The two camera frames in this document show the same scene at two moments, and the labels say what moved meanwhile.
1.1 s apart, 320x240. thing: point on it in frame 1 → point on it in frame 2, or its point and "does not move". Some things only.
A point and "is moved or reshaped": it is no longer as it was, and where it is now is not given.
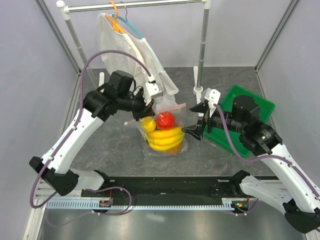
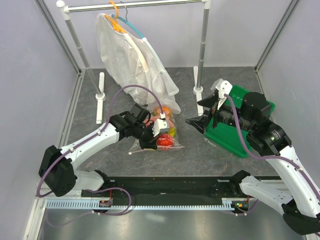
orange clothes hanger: x=116 y=25 does not move
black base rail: x=164 y=189 does not move
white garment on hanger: x=110 y=39 does not move
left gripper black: x=144 y=111 → x=150 y=143
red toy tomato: x=165 y=120 → x=164 y=140
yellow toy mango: x=148 y=123 is moved or reshaped
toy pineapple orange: x=176 y=149 → x=166 y=110
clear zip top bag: x=161 y=134 is moved or reshaped
